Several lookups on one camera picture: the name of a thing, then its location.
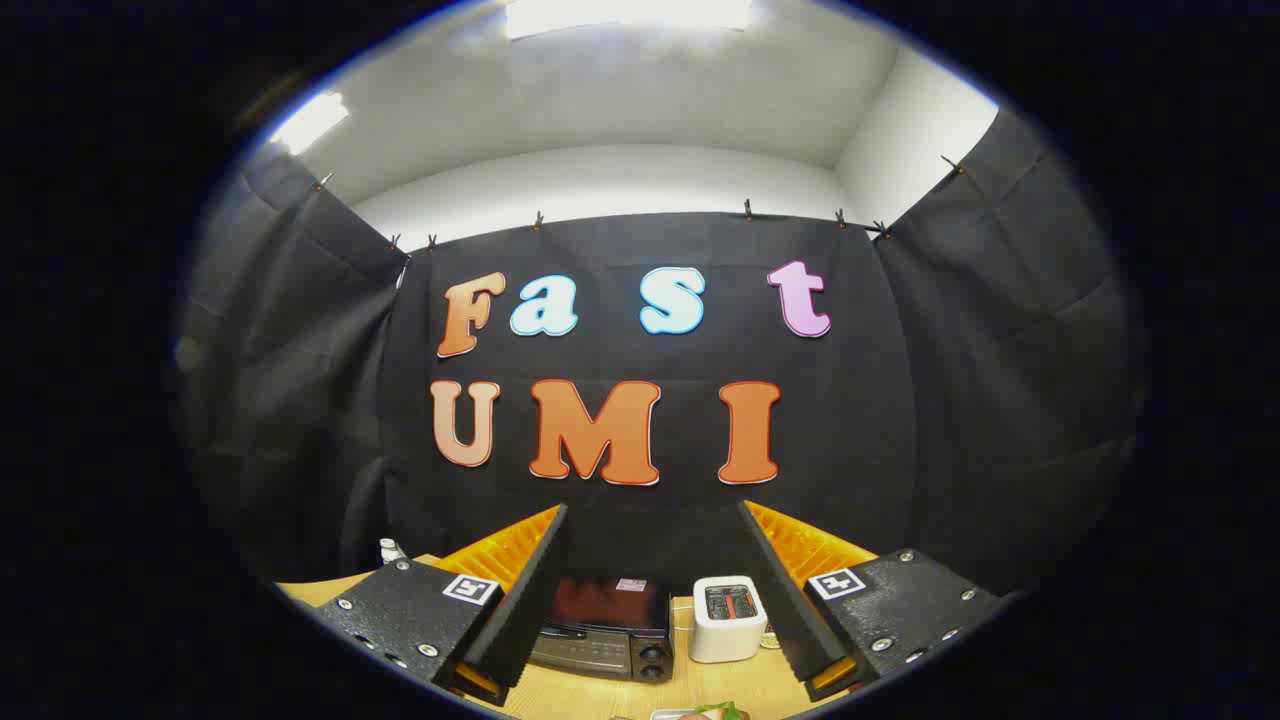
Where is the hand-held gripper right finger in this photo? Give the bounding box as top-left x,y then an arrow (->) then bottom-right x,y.
738,500 -> 1006,701

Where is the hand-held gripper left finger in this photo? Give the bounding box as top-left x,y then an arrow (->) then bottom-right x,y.
315,503 -> 571,708

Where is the black toaster oven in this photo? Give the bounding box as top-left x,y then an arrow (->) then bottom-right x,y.
527,574 -> 676,684

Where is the white pop-up toaster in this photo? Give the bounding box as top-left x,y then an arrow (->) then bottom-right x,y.
690,575 -> 769,664

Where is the ceiling light panel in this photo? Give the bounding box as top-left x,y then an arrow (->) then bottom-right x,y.
270,92 -> 349,156
505,0 -> 753,39

